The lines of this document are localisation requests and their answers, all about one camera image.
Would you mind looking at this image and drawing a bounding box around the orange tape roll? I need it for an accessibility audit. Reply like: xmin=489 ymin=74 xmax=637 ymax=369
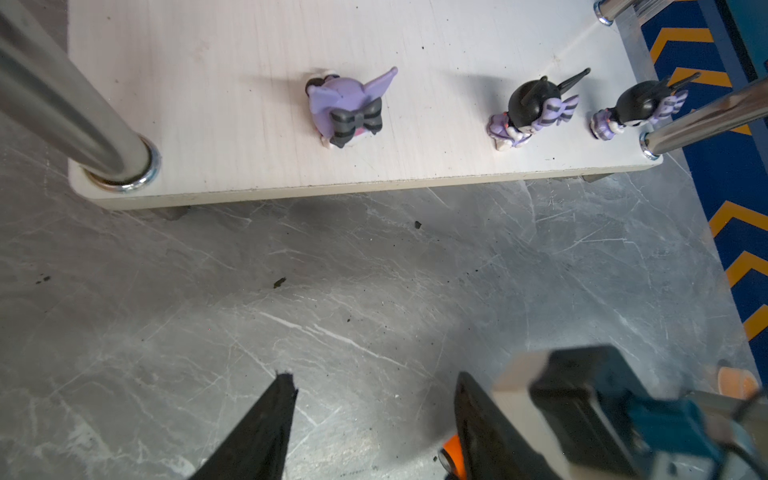
xmin=717 ymin=366 xmax=760 ymax=400

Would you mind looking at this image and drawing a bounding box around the light purple figure toy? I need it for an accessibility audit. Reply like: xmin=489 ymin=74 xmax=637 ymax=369
xmin=304 ymin=67 xmax=399 ymax=149

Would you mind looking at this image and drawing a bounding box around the orange toy car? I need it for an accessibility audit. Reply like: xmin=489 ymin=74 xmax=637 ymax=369
xmin=437 ymin=435 xmax=467 ymax=480

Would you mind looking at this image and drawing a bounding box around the white two-tier shelf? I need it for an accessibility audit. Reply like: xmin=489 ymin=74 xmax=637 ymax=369
xmin=1 ymin=1 xmax=767 ymax=210

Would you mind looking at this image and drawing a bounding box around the black purple figure toy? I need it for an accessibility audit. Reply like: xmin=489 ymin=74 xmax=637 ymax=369
xmin=589 ymin=71 xmax=701 ymax=141

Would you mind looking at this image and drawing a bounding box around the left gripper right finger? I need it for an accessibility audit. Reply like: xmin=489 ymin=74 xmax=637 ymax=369
xmin=454 ymin=372 xmax=540 ymax=479

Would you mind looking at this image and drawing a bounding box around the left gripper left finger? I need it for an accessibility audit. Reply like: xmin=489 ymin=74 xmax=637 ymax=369
xmin=191 ymin=373 xmax=298 ymax=480

